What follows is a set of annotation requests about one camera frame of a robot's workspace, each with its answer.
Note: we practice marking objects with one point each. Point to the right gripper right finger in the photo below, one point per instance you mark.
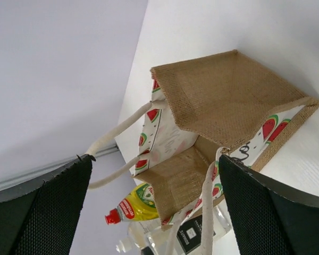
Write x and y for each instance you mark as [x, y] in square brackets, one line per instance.
[268, 217]

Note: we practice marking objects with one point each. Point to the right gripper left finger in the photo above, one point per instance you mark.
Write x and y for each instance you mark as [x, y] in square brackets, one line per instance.
[40, 216]

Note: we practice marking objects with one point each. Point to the red cap yellow bottle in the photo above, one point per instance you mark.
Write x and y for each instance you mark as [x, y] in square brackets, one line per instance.
[138, 205]

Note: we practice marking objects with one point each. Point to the grey cap clear bottle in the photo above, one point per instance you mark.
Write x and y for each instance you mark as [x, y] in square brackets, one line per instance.
[189, 236]

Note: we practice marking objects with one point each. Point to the burlap watermelon canvas bag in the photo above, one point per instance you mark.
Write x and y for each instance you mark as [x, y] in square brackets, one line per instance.
[201, 109]

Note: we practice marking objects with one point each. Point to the white cap clear bottle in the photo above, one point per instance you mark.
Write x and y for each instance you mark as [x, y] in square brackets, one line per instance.
[136, 235]

